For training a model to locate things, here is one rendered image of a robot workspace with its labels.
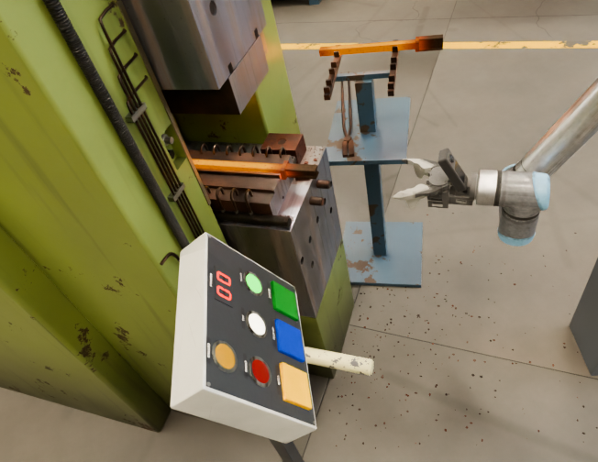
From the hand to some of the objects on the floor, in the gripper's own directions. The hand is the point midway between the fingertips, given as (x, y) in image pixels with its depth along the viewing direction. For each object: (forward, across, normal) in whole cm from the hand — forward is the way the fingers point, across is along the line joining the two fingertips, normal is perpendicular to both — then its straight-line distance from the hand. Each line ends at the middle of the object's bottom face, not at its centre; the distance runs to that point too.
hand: (396, 175), depth 126 cm
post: (+25, -58, -100) cm, 118 cm away
